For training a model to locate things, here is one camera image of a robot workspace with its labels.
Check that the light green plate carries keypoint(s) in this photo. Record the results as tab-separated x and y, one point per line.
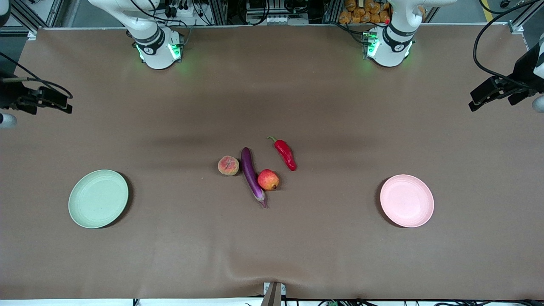
98	199

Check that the grey metal bracket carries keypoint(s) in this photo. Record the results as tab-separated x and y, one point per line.
273	295

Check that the pink plate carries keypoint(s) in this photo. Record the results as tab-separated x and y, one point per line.
406	201

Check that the red chili pepper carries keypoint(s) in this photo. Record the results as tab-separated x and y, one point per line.
285	154

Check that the purple eggplant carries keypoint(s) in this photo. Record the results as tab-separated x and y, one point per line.
250	172

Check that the white power strip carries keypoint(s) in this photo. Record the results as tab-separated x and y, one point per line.
287	19

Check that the pink-yellow peach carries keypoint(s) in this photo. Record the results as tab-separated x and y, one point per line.
228	165

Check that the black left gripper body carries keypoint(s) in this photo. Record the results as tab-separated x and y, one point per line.
525	69

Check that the bag of orange items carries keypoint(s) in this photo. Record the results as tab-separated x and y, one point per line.
361	12

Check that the red apple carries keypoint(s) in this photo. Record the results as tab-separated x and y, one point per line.
268	180

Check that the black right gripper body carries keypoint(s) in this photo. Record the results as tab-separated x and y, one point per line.
9	94

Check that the brown table mat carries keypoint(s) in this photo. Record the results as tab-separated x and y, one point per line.
272	246

